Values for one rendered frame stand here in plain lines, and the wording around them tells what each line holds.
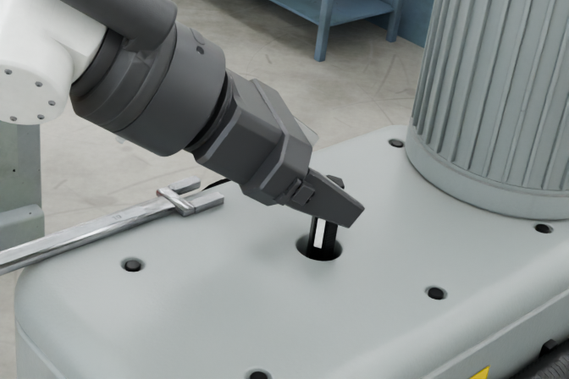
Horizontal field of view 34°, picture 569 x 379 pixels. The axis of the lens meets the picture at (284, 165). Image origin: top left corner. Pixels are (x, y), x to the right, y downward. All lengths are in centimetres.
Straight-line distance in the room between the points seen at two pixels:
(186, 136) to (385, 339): 20
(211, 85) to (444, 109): 27
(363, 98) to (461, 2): 462
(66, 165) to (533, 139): 382
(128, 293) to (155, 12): 21
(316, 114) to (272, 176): 451
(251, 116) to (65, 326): 19
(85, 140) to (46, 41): 415
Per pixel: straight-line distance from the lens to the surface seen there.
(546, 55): 78
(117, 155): 460
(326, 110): 521
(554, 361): 83
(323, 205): 67
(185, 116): 62
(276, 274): 71
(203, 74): 62
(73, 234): 73
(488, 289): 74
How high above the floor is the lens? 231
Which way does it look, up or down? 30 degrees down
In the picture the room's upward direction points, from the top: 7 degrees clockwise
